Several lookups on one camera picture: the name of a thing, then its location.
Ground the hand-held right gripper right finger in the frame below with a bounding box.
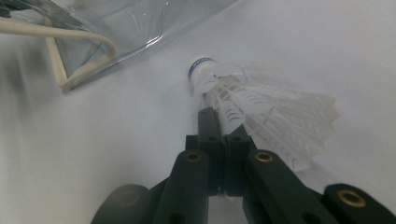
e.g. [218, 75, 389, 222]
[223, 124, 256, 197]

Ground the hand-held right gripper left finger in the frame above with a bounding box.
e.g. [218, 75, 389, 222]
[186, 106, 225, 197]

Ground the clear plastic bag beige trim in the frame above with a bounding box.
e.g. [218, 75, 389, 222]
[0, 0, 238, 93]

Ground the white shuttlecock blue band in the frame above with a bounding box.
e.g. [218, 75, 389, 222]
[187, 55, 276, 135]
[239, 62, 341, 173]

